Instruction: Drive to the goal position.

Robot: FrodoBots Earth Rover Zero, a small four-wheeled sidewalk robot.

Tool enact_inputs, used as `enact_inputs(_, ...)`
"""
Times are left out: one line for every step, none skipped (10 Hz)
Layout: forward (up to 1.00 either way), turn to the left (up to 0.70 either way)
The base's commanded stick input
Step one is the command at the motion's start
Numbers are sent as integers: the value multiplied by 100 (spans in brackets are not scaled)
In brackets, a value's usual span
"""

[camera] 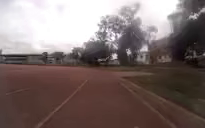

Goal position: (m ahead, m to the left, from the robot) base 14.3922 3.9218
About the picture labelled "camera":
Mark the group of tall trees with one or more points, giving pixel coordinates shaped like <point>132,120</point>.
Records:
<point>130,40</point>

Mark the red running track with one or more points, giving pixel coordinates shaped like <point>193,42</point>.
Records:
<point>93,106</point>

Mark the row of distant trees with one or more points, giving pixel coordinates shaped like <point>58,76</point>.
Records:
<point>58,56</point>

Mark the white painted lane lines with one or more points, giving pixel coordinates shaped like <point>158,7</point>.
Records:
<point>60,105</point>

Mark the brown building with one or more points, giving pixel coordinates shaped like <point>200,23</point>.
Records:
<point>160,52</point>

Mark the grass strip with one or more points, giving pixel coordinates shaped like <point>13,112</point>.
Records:
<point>176,86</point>

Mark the long low building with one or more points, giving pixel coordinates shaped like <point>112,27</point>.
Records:
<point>16,59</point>

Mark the pale concrete kerb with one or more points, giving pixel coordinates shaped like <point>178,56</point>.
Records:
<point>178,107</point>

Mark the dark dense trees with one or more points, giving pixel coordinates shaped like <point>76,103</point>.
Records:
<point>196,30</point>

